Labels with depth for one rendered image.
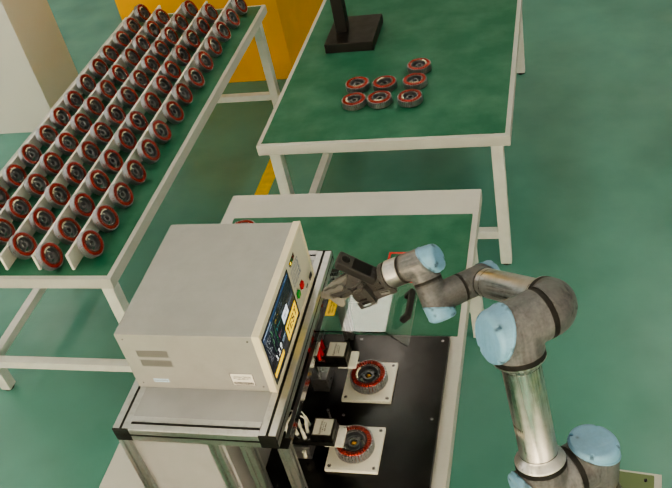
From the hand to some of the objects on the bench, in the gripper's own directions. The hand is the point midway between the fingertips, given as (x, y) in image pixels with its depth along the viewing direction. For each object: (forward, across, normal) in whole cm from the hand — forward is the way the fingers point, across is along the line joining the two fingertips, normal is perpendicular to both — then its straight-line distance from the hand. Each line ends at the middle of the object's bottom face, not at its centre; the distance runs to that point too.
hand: (323, 292), depth 232 cm
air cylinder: (+26, +3, -34) cm, 43 cm away
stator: (+12, +4, -39) cm, 41 cm away
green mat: (+34, +56, -32) cm, 73 cm away
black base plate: (+15, -9, -42) cm, 45 cm away
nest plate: (+12, +4, -40) cm, 42 cm away
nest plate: (+12, -21, -40) cm, 47 cm away
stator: (+12, -21, -39) cm, 46 cm away
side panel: (+50, -41, -25) cm, 69 cm away
